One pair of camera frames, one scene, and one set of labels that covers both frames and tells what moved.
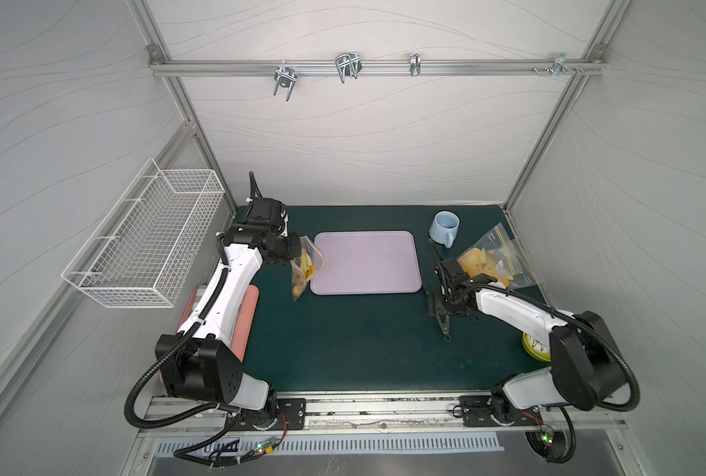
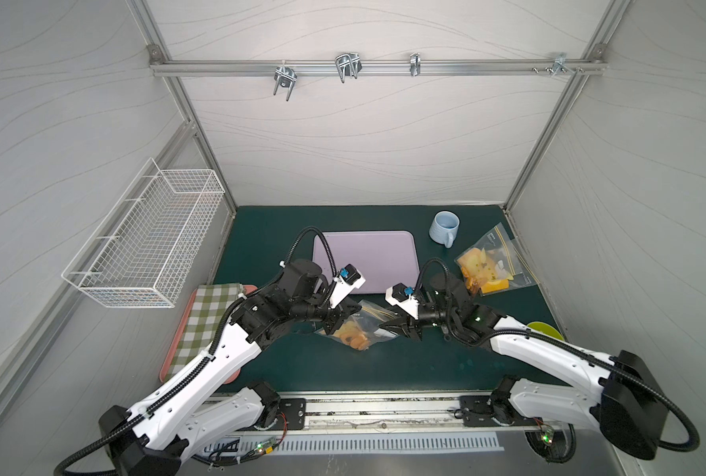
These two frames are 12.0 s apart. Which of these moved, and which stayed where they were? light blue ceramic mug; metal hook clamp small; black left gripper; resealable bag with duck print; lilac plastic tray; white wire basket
Moved: black left gripper; resealable bag with duck print
Stayed: lilac plastic tray; metal hook clamp small; white wire basket; light blue ceramic mug
